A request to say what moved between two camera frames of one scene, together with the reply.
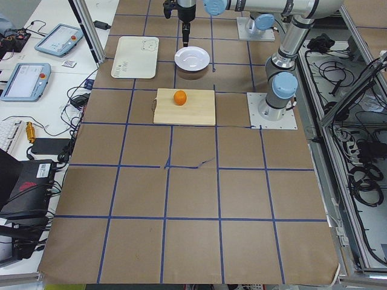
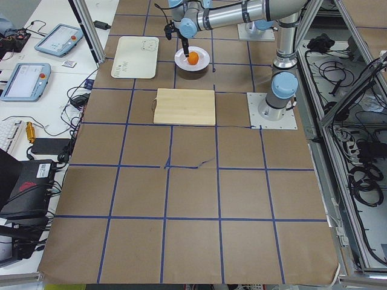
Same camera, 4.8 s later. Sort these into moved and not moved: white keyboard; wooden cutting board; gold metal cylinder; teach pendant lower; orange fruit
Moved: orange fruit
Not moved: teach pendant lower; wooden cutting board; white keyboard; gold metal cylinder
